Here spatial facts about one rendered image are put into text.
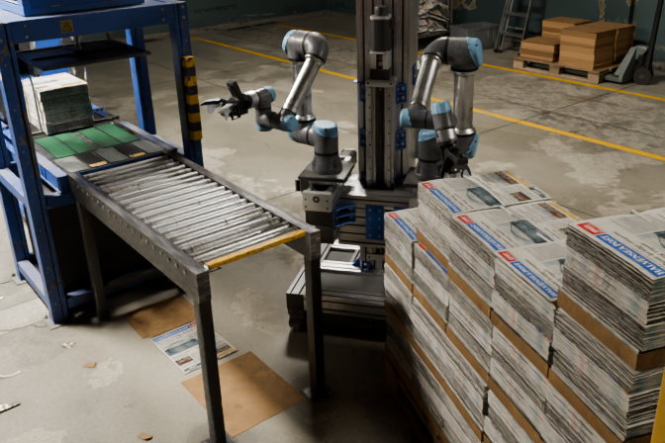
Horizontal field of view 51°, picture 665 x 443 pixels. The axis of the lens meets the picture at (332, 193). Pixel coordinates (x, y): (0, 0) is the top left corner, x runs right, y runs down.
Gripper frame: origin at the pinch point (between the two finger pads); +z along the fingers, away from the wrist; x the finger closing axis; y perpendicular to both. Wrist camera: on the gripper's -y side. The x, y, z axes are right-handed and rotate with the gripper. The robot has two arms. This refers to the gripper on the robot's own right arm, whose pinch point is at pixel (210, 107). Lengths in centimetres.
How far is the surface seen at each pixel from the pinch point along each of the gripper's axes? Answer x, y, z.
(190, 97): 70, 27, -46
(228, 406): -41, 119, 27
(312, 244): -58, 41, -2
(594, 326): -177, -10, 39
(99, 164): 82, 55, 4
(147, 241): -8, 45, 39
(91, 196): 51, 53, 27
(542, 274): -156, -4, 19
